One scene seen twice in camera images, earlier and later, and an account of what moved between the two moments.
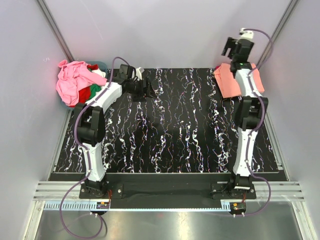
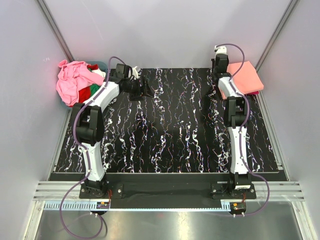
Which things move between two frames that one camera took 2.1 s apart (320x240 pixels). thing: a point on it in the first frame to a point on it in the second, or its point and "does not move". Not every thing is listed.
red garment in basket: (84, 93) does not move
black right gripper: (230, 44) to (213, 60)
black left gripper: (149, 92) does not move
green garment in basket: (94, 88) does not move
